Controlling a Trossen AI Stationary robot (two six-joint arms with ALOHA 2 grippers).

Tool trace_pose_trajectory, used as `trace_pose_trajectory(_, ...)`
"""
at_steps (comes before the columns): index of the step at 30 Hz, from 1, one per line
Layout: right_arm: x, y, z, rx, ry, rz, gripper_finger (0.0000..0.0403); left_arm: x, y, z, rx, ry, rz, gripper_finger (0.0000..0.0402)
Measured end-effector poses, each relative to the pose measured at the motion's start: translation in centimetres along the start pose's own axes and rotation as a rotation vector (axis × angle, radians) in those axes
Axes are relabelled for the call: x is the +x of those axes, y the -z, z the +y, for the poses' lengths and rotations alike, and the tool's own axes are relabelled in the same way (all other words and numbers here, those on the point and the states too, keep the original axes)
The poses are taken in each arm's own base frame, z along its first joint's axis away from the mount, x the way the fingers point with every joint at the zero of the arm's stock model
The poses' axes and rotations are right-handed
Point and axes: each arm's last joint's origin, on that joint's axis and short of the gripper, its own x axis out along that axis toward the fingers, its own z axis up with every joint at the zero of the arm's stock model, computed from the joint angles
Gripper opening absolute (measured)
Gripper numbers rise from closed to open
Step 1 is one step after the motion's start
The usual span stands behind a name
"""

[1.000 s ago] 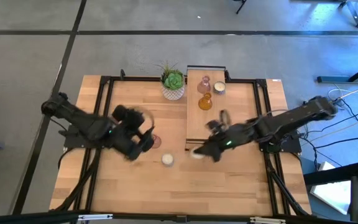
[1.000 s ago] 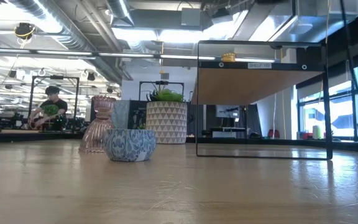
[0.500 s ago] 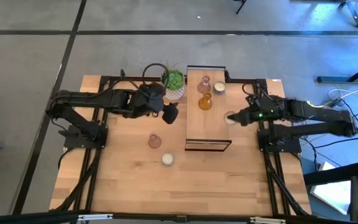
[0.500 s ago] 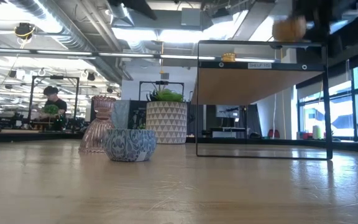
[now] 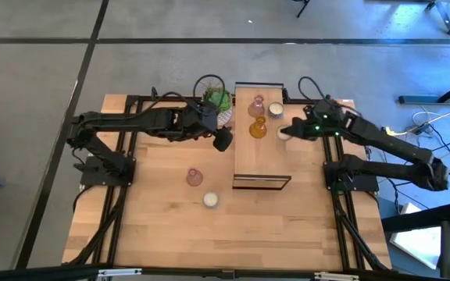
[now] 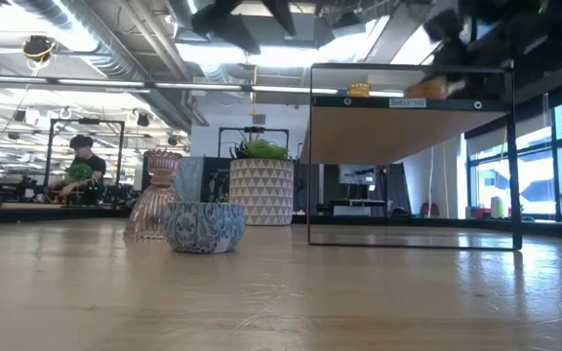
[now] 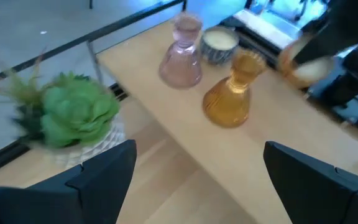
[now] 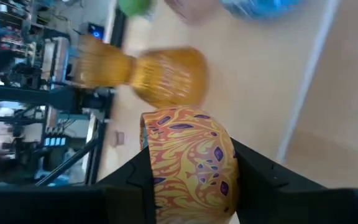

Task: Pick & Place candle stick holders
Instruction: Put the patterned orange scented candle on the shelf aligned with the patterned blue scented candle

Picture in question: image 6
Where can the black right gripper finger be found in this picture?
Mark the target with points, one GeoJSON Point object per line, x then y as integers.
{"type": "Point", "coordinates": [486, 78]}
{"type": "Point", "coordinates": [449, 58]}

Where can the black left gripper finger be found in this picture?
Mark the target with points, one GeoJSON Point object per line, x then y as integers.
{"type": "Point", "coordinates": [222, 19]}
{"type": "Point", "coordinates": [278, 10]}

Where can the amber ribbed glass candle holder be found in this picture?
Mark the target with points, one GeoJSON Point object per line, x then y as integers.
{"type": "Point", "coordinates": [359, 89]}

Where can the pink ribbed glass candle holder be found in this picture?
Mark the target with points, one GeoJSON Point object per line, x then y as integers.
{"type": "Point", "coordinates": [156, 195]}

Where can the blue patterned tin candle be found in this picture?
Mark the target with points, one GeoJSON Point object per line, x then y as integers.
{"type": "Point", "coordinates": [203, 226]}

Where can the long linear ceiling light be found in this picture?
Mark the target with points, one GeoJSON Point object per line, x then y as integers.
{"type": "Point", "coordinates": [188, 86]}

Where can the white paper roll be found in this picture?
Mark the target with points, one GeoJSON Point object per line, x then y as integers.
{"type": "Point", "coordinates": [497, 207]}

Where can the red chair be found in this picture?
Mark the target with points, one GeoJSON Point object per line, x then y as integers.
{"type": "Point", "coordinates": [429, 209]}

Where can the computer monitor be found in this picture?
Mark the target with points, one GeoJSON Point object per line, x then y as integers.
{"type": "Point", "coordinates": [354, 174]}

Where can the succulent in patterned white pot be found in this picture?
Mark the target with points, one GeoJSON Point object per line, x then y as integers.
{"type": "Point", "coordinates": [261, 192]}

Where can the person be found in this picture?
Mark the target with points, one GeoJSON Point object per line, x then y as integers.
{"type": "Point", "coordinates": [88, 163]}

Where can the small green bushy plant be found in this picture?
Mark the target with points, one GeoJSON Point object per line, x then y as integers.
{"type": "Point", "coordinates": [79, 172]}

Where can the wooden shelf with black frame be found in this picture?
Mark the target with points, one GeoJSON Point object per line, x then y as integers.
{"type": "Point", "coordinates": [398, 131]}

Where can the silver ceiling air duct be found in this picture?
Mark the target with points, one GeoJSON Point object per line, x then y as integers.
{"type": "Point", "coordinates": [130, 63]}

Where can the black metal rig frame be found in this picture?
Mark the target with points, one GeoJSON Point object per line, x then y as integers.
{"type": "Point", "coordinates": [86, 121]}
{"type": "Point", "coordinates": [254, 129]}

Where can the black window frame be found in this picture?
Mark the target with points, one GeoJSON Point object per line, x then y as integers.
{"type": "Point", "coordinates": [556, 170]}

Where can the black aluminium table frame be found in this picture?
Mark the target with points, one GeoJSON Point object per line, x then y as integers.
{"type": "Point", "coordinates": [42, 214]}

